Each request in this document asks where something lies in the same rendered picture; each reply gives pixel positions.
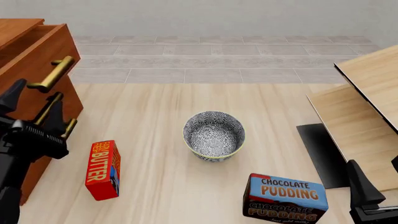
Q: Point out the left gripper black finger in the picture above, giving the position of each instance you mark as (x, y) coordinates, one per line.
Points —
(11, 98)
(57, 121)

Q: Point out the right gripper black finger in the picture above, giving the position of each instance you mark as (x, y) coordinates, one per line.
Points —
(362, 186)
(395, 164)

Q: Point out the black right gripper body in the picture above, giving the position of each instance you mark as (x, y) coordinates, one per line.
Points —
(373, 215)

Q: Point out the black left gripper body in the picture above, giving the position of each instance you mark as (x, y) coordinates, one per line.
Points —
(37, 142)

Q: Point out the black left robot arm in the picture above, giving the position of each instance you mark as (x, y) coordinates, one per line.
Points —
(9, 182)

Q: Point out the wooden cabinet with drawers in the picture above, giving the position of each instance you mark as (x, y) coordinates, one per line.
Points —
(70, 93)

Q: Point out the open wooden drawer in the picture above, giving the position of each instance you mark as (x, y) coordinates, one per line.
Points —
(37, 58)

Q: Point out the red butter box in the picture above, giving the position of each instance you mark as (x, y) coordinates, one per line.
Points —
(99, 168)

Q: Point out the blue brown chocolate pudding box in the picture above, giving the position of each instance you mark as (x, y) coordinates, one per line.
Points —
(289, 196)

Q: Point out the black-edged pale wood panel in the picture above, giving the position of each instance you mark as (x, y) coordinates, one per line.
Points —
(373, 74)

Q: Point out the blue white patterned bowl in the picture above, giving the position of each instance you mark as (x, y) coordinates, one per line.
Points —
(214, 137)

